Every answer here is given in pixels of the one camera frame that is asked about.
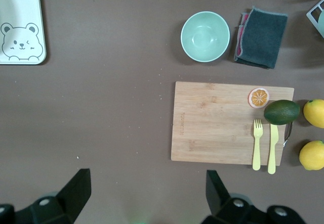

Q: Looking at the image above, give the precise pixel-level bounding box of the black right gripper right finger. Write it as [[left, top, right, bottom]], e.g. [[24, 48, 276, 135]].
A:
[[205, 169, 269, 224]]

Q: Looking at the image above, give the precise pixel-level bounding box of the orange slice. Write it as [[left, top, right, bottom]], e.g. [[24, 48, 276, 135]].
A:
[[248, 87, 271, 109]]

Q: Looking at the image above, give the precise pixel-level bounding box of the pale green cup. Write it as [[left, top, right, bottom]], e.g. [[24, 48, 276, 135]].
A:
[[317, 9, 324, 37]]

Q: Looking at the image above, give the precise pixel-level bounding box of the mint green bowl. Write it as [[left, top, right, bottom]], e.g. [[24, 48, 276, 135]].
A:
[[180, 11, 231, 63]]

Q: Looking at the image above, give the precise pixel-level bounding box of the wooden cutting board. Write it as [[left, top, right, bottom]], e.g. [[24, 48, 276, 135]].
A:
[[171, 81, 295, 166]]

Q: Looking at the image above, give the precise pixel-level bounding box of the dark grey cloth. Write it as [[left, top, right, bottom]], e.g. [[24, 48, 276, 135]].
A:
[[234, 5, 289, 70]]

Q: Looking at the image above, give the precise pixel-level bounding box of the yellow plastic fork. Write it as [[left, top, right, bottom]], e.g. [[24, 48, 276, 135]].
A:
[[252, 118, 264, 171]]

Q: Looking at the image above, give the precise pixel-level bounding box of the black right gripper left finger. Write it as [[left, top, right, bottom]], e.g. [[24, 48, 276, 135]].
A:
[[15, 168, 92, 224]]

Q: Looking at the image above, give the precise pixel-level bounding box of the green avocado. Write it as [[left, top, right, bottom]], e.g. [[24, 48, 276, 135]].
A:
[[263, 99, 301, 126]]

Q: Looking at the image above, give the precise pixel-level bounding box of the cream tray with bear print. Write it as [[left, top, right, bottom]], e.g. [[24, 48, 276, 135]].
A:
[[0, 0, 47, 66]]

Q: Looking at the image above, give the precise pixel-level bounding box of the yellow lemon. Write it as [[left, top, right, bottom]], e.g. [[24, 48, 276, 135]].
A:
[[299, 140, 324, 171], [303, 99, 324, 129]]

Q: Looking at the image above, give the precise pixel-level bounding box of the pink cloth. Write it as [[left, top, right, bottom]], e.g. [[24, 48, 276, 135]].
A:
[[234, 12, 251, 58]]

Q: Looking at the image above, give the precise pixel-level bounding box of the yellow plastic knife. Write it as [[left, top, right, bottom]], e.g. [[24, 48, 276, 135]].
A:
[[267, 123, 280, 175]]

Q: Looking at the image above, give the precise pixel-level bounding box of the white wire rack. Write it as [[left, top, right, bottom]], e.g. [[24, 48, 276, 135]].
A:
[[305, 0, 324, 30]]

